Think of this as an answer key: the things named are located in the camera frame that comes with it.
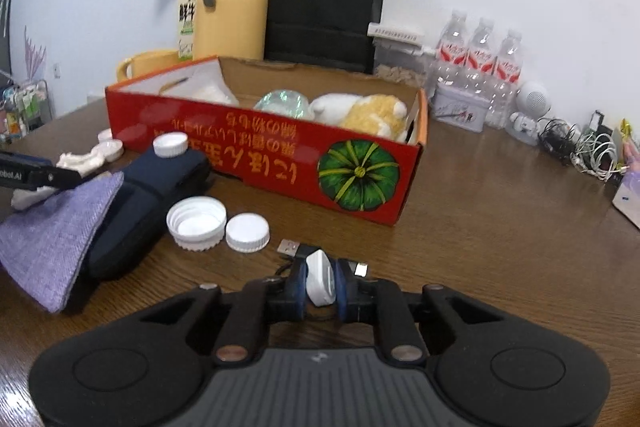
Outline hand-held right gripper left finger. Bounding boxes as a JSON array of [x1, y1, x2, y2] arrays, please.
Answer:
[[141, 263, 307, 366]]

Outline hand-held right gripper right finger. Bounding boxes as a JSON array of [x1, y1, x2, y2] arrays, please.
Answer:
[[335, 259, 504, 365]]

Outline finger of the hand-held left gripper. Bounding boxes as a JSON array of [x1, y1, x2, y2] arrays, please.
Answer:
[[27, 169, 87, 194], [0, 151, 55, 169]]

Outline white bottle cap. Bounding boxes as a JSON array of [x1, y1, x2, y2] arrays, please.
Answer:
[[225, 213, 271, 254], [152, 132, 189, 158], [305, 249, 337, 308]]

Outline white tissue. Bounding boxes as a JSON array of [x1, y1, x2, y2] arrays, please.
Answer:
[[11, 146, 107, 211]]

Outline black braided cable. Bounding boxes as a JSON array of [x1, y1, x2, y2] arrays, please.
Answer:
[[276, 238, 370, 280]]

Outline purple fabric pouch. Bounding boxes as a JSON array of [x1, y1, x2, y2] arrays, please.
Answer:
[[0, 171, 125, 314]]

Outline navy fabric pouch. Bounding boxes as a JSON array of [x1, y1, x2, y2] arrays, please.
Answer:
[[65, 149, 212, 314]]

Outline red cardboard box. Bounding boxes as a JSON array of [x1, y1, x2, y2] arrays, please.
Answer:
[[105, 55, 429, 228]]

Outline metal rack with small items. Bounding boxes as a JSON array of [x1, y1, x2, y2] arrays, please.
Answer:
[[0, 79, 54, 144]]

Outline large white ribbed cap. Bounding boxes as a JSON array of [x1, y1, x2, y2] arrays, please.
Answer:
[[166, 197, 228, 251]]

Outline yellow mug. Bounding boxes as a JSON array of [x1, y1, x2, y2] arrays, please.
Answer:
[[116, 49, 182, 82]]

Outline white yellow plush toy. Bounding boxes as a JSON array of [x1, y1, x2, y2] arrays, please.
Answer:
[[309, 93, 409, 141]]

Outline white milk carton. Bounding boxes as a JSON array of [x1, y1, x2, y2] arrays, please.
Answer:
[[176, 0, 202, 62]]

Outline patterned tin box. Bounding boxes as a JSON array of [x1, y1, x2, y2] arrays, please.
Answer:
[[431, 82, 489, 134]]

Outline clear seed container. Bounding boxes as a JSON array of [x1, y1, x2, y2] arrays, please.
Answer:
[[367, 23, 436, 88]]

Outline clear water bottle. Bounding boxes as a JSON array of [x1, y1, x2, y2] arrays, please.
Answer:
[[487, 28, 524, 130], [433, 9, 472, 94], [465, 17, 499, 108]]

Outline white robot figurine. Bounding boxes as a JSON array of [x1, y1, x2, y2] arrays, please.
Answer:
[[507, 80, 554, 146]]

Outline purple tissue box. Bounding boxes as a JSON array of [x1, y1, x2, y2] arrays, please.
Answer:
[[612, 169, 640, 229]]

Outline colourful snack packets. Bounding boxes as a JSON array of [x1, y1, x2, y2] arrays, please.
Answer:
[[617, 119, 640, 168]]

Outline purple leaf wall sticker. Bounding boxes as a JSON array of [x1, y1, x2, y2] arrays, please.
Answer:
[[23, 27, 49, 80]]

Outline dark wall hanging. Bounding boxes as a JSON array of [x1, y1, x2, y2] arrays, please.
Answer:
[[0, 0, 19, 75]]

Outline tangle of charging cables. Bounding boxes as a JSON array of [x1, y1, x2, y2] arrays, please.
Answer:
[[537, 117, 627, 182]]

